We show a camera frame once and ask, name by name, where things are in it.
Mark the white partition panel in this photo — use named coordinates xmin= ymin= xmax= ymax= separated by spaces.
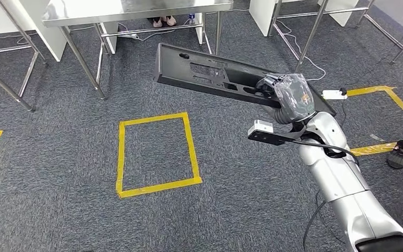
xmin=249 ymin=0 xmax=359 ymax=27
xmin=0 ymin=0 xmax=67 ymax=62

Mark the white floor cable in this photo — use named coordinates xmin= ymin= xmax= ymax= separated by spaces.
xmin=118 ymin=19 xmax=192 ymax=41
xmin=276 ymin=19 xmax=327 ymax=82

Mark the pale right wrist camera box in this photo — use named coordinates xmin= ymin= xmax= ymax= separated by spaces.
xmin=247 ymin=120 xmax=295 ymax=146

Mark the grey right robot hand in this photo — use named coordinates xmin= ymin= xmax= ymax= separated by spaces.
xmin=256 ymin=73 xmax=316 ymax=124

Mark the black plastic panel part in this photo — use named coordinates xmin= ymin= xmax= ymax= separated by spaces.
xmin=153 ymin=43 xmax=337 ymax=117

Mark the black power cord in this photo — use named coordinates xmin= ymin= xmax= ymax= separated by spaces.
xmin=338 ymin=87 xmax=349 ymax=130

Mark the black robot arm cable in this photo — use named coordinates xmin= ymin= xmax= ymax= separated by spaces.
xmin=284 ymin=138 xmax=360 ymax=252

